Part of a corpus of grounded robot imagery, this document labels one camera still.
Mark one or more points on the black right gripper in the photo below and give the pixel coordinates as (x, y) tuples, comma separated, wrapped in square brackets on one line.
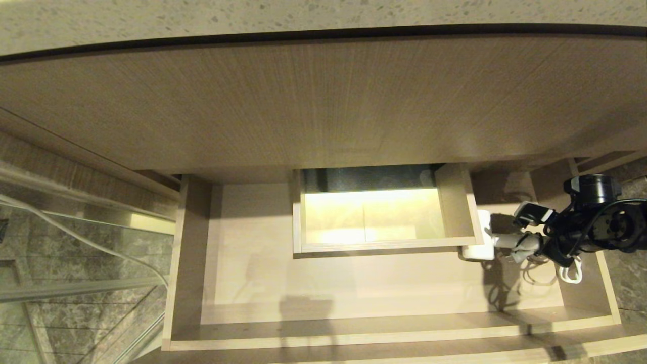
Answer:
[(558, 250)]

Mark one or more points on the white hair dryer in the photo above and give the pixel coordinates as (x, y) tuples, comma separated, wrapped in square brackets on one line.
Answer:
[(480, 250)]

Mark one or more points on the light wooden drawer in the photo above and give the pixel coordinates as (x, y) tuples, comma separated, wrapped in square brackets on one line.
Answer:
[(354, 283)]

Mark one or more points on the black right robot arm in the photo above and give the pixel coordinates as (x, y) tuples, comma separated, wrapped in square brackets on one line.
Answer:
[(611, 227)]

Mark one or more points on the light wooden vanity cabinet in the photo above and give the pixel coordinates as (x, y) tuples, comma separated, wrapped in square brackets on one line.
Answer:
[(303, 111)]

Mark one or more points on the speckled stone countertop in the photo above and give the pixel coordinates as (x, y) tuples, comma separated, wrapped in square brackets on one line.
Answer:
[(101, 20)]

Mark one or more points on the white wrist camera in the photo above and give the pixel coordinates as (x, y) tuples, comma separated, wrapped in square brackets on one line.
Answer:
[(530, 212)]

